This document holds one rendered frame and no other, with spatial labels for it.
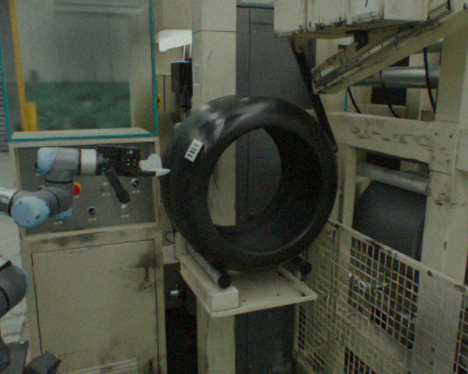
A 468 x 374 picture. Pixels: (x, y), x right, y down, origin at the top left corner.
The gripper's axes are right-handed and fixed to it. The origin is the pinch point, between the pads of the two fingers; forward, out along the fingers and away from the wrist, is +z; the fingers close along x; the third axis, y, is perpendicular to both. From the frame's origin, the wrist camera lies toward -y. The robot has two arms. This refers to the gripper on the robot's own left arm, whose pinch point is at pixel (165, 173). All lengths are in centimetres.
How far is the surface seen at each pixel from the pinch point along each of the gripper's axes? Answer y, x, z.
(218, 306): -38.6, -11.7, 16.6
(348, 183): -5, 20, 80
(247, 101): 23.3, -7.9, 20.7
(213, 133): 13.6, -10.4, 10.2
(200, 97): 23.2, 27.1, 17.4
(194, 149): 8.8, -10.2, 5.2
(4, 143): -112, 925, -106
